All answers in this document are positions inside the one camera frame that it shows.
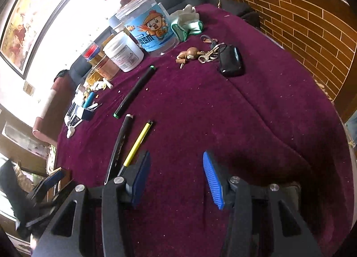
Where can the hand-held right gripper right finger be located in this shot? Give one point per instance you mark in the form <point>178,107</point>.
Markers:
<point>213,181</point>

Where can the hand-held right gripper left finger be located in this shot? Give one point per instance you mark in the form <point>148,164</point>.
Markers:
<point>140,178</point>

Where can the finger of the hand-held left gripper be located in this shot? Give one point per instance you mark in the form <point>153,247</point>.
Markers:
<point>53,180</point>
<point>39,219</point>

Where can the yellow pen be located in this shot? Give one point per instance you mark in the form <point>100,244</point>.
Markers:
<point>138,145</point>

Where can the black marker with white caps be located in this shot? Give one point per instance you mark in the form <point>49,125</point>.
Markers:
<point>121,142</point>

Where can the brown armchair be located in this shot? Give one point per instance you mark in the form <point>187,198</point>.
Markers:
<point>48,111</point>

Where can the maroon tablecloth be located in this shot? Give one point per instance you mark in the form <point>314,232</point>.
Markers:
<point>223,111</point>

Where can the pile of small white packets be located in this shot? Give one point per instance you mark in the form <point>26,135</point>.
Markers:
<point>83,106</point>

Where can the black marker with green caps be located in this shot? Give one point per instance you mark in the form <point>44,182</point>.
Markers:
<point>134,92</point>

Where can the amber jar with red lid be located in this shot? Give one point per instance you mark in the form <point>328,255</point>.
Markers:
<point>101,64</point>

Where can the black car key fob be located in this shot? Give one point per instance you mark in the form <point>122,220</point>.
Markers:
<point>231,61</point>

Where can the white plastic jar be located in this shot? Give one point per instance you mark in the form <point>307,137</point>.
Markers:
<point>124,52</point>

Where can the key bunch with wooden charm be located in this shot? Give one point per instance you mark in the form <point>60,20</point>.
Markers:
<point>199,53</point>

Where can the blue cartoon plastic jar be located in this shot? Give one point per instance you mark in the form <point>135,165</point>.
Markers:
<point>152,28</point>

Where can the white and green work glove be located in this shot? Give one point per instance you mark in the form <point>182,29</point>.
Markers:
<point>185,21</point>

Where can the wooden brick-pattern cabinet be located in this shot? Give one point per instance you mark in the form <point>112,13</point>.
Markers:
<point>306,28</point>

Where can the wall switch plate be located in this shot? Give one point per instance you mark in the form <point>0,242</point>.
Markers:
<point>29,88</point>

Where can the framed wall painting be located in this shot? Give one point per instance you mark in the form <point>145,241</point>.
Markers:
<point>36,19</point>

